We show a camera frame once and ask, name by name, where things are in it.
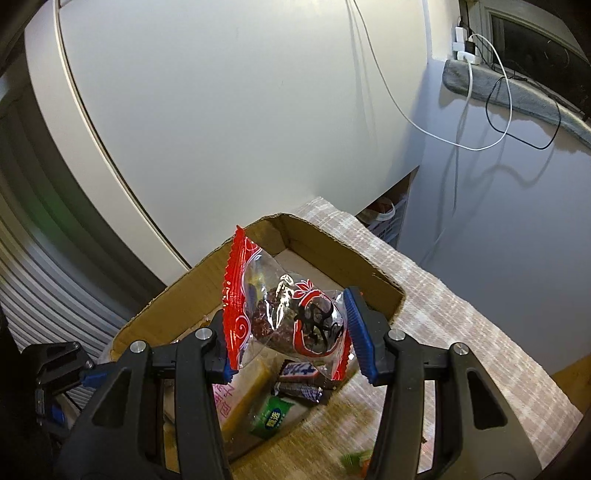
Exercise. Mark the window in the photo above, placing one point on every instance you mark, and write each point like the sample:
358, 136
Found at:
531, 41

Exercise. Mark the large black chocolate bar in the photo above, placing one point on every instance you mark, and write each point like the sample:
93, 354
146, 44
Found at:
298, 393

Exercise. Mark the red clear dried fruit packet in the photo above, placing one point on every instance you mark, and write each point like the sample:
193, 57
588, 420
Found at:
277, 314

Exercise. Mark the small chocolate bar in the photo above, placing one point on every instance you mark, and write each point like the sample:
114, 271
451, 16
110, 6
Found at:
299, 370

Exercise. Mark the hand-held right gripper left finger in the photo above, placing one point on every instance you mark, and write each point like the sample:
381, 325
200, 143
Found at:
214, 355

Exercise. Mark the white plastic container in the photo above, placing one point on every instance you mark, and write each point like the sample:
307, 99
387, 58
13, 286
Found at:
385, 226

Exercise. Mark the cardboard box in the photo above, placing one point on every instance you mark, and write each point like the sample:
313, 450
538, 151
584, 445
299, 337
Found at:
323, 249

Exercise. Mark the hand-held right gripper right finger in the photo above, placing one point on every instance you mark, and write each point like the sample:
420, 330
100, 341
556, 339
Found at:
358, 332

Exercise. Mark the small green candy packet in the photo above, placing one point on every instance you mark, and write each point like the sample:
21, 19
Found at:
356, 460

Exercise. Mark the green snack packet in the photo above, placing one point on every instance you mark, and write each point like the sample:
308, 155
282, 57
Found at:
272, 417

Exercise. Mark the plaid blanket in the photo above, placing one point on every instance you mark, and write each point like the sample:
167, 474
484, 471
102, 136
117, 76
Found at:
461, 314

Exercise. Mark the sliced bread packet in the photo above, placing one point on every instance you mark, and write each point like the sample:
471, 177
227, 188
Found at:
244, 387

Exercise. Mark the white charger plugs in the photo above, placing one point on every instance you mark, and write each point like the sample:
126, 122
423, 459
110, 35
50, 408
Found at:
461, 39

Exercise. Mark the white cabinet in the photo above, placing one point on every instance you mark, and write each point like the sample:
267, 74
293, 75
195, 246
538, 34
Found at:
231, 115

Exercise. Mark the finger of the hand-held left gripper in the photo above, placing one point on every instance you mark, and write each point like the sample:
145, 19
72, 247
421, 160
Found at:
55, 364

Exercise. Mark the grey ribbed panel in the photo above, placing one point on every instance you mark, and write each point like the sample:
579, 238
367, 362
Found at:
37, 277

